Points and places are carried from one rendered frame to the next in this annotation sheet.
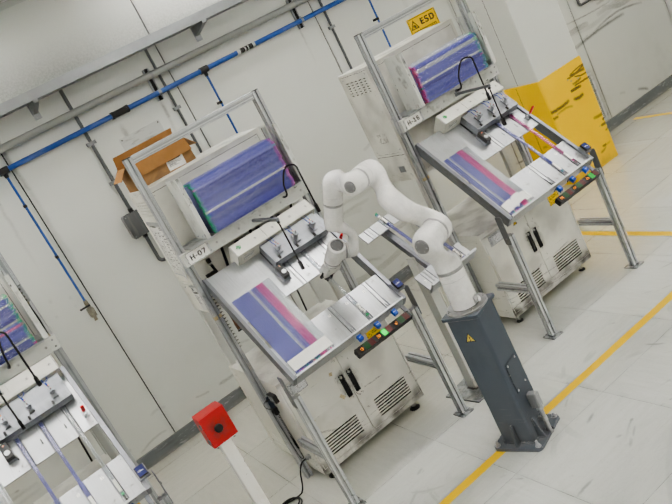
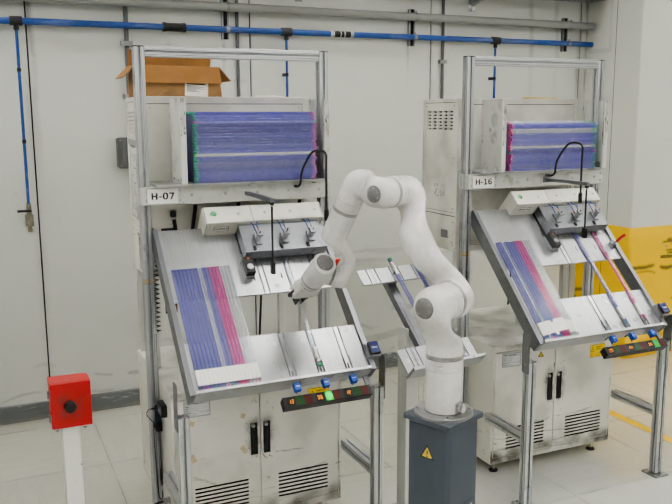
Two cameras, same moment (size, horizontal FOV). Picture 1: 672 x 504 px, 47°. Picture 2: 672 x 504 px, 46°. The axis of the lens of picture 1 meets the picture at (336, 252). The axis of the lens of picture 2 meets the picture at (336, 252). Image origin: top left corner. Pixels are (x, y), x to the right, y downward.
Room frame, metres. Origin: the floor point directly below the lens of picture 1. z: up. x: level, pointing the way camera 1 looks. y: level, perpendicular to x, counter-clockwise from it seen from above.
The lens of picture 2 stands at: (0.68, -0.06, 1.64)
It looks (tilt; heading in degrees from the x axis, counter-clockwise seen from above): 10 degrees down; 0
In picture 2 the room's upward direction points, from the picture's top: straight up
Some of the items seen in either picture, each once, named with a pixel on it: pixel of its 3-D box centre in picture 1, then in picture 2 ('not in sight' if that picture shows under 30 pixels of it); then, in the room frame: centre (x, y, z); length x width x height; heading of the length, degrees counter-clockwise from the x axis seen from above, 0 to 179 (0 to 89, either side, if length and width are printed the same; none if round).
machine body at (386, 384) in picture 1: (327, 384); (236, 428); (3.95, 0.38, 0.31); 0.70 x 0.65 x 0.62; 114
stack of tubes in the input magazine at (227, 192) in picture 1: (239, 185); (252, 146); (3.86, 0.28, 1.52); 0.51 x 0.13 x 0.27; 114
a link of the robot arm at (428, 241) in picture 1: (435, 249); (439, 322); (3.09, -0.38, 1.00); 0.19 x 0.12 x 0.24; 139
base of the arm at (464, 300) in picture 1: (458, 288); (443, 384); (3.12, -0.40, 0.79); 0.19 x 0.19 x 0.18
